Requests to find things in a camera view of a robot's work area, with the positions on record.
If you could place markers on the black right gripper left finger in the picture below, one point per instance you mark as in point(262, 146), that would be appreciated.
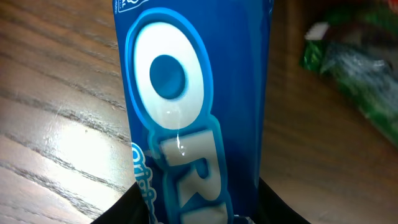
point(129, 209)

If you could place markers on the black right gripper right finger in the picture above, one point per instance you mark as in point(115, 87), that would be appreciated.
point(272, 209)

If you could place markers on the blue Oreo pack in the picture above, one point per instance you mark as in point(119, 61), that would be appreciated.
point(194, 75)

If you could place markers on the green red KitKat bar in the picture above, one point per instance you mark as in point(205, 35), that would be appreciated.
point(356, 45)

